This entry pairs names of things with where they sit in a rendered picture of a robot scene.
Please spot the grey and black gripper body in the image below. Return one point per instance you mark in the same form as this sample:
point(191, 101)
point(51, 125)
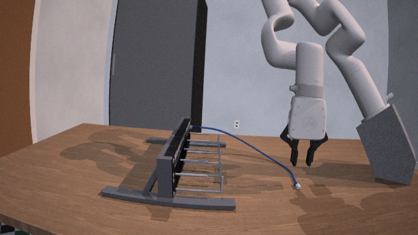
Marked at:
point(307, 118)

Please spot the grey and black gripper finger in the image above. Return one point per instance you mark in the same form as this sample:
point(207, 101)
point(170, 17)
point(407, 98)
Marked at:
point(314, 144)
point(293, 144)

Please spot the white network cable plug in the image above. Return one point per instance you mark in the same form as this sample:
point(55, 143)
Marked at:
point(297, 186)

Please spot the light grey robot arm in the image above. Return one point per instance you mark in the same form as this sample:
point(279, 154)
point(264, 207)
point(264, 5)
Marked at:
point(308, 58)

